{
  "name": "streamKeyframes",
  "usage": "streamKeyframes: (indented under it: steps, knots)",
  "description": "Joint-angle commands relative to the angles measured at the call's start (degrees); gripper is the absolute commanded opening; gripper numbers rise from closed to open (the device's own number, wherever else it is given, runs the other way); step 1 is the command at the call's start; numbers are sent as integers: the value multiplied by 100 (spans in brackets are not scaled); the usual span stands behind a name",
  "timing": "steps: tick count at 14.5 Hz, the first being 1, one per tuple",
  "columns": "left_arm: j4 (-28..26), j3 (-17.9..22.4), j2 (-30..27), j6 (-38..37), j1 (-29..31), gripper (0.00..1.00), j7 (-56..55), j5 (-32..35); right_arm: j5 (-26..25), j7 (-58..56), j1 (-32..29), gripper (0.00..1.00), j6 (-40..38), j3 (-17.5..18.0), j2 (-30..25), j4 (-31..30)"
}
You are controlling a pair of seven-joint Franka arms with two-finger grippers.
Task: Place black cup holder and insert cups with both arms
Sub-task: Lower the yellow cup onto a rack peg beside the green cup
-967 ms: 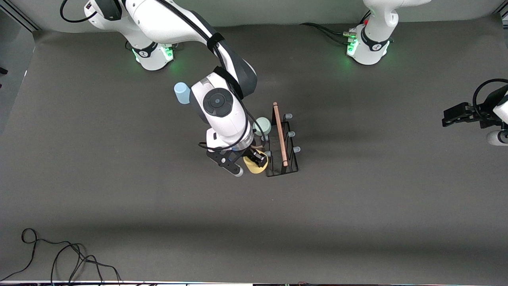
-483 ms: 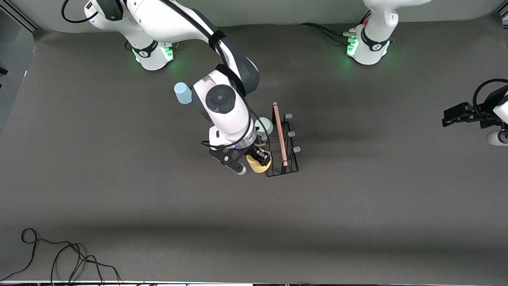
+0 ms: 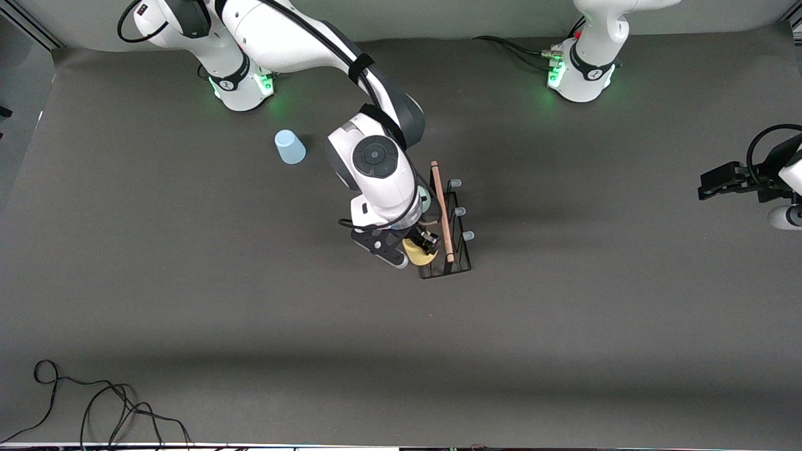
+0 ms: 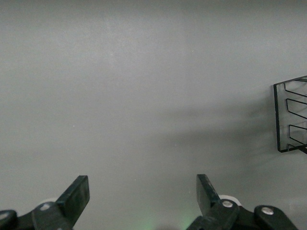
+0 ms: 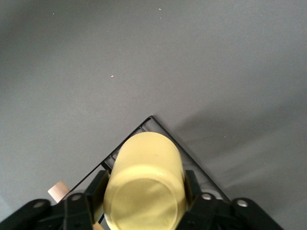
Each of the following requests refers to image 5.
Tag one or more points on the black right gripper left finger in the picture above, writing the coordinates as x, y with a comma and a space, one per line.
72, 210

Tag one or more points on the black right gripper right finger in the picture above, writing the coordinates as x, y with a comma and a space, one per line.
216, 215

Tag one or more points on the yellow plastic cup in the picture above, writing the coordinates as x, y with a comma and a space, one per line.
144, 179

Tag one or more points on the dark grey table mat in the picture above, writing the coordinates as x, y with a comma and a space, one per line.
144, 60

